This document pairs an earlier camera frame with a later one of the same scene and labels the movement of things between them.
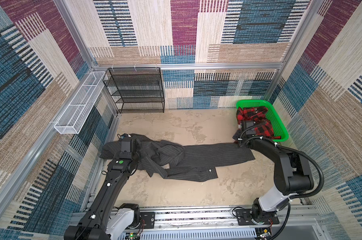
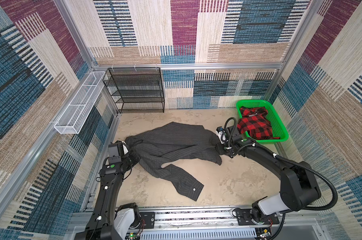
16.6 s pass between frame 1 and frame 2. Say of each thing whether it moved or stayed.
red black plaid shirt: stayed
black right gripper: moved
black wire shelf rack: stayed
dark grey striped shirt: moved
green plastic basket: stayed
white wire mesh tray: stayed
